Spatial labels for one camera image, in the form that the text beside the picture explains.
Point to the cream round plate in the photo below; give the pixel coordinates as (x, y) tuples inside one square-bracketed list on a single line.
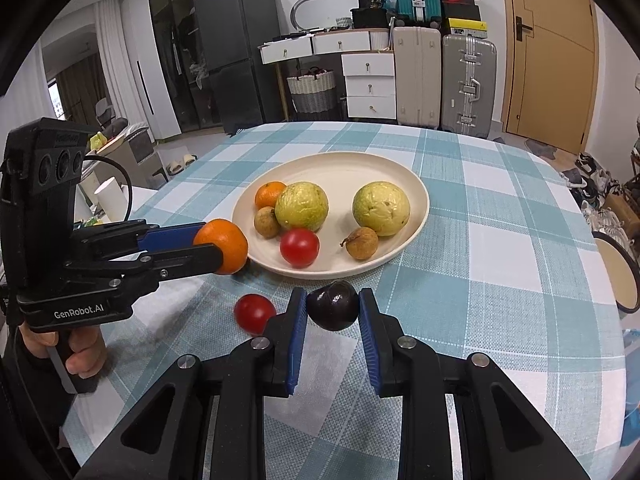
[(340, 175)]

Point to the orange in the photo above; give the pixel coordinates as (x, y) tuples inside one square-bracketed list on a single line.
[(229, 238)]

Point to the brown longan with stem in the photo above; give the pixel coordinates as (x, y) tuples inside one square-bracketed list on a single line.
[(361, 244)]

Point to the beige suitcase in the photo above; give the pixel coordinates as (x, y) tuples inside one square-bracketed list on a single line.
[(418, 75)]

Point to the white paper cup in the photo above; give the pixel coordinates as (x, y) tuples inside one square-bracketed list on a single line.
[(112, 200)]

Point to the woven laundry basket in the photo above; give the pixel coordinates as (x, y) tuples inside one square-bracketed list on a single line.
[(314, 92)]

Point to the stacked shoe boxes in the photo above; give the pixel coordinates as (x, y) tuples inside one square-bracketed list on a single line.
[(462, 18)]

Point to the dark plum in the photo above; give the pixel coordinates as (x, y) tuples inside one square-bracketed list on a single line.
[(333, 307)]

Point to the large yellow-green guava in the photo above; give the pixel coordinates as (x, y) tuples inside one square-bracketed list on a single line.
[(302, 205)]

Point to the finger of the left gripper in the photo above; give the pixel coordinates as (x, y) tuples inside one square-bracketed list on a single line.
[(159, 239), (172, 263)]

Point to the wooden door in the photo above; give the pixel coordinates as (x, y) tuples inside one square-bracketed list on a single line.
[(552, 70)]

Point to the black refrigerator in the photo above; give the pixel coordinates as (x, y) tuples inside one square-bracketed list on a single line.
[(246, 90)]

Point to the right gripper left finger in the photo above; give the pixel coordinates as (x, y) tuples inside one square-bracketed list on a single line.
[(205, 419)]

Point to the checkered teal tablecloth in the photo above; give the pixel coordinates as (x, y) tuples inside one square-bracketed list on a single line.
[(506, 265)]

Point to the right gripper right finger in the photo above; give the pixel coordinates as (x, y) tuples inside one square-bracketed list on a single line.
[(501, 434)]

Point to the oval mirror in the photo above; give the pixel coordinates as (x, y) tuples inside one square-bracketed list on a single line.
[(320, 14)]

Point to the silver suitcase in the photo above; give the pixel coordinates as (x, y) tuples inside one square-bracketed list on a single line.
[(469, 74)]

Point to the red tomato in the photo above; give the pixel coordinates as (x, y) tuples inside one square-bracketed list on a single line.
[(299, 247), (252, 312)]

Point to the white drawer desk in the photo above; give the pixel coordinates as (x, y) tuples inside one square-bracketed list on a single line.
[(362, 60)]

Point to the small orange mandarin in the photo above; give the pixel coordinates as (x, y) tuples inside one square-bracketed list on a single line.
[(268, 194)]

